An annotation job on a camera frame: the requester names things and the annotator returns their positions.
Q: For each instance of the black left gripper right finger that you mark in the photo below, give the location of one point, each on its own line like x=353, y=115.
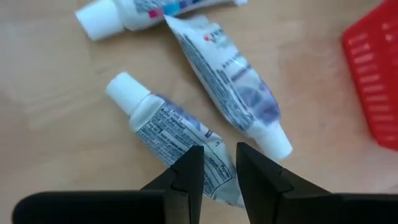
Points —
x=295, y=208

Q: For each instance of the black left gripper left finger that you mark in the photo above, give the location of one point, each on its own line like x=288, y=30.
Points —
x=124, y=208

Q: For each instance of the white travel toothpaste tube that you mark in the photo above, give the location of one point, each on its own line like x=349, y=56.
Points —
x=161, y=124
x=230, y=81
x=102, y=18

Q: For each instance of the red plastic basket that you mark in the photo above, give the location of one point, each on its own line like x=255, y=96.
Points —
x=376, y=77

